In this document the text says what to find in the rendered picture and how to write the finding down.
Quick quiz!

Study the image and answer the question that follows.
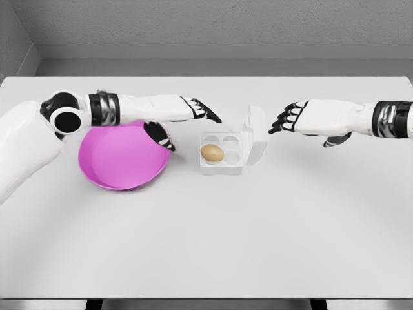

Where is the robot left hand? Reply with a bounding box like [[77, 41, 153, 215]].
[[142, 94, 223, 152]]

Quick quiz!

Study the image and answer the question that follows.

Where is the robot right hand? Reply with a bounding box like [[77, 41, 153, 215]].
[[268, 99, 353, 149]]

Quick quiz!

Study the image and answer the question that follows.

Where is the brown egg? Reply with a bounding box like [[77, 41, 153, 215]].
[[200, 143, 225, 162]]

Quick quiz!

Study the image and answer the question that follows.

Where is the white egg box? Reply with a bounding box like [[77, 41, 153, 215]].
[[199, 105, 269, 177]]

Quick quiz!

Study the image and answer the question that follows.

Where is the pink round plate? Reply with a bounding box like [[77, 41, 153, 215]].
[[78, 119, 172, 191]]

